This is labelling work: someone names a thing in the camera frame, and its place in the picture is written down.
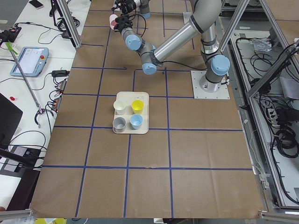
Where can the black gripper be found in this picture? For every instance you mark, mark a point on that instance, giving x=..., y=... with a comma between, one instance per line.
x=128, y=4
x=121, y=25

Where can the pink plastic cup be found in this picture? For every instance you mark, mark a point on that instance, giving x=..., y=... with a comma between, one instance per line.
x=112, y=21

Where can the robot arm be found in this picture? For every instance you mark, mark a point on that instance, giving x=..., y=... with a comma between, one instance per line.
x=201, y=22
x=143, y=6

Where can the cream plastic cup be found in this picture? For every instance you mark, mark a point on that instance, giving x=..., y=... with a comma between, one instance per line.
x=120, y=107

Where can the yellow plastic cup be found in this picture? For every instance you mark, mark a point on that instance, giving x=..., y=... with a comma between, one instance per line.
x=137, y=106

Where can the light blue plastic cup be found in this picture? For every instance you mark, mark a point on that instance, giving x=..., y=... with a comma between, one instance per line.
x=136, y=121

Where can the grey plastic cup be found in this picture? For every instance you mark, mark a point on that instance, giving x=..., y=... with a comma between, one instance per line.
x=119, y=125

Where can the cream rabbit tray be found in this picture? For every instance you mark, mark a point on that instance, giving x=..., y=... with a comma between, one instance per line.
x=129, y=97

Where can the smartphone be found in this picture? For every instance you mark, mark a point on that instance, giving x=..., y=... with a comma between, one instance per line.
x=36, y=4

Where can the left teach pendant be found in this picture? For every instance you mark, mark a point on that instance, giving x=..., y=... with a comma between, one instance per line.
x=32, y=60

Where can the green plastic grabber tool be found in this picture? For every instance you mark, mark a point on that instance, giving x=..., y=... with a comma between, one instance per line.
x=12, y=47

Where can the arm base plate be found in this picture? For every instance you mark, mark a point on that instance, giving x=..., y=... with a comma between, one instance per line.
x=203, y=89

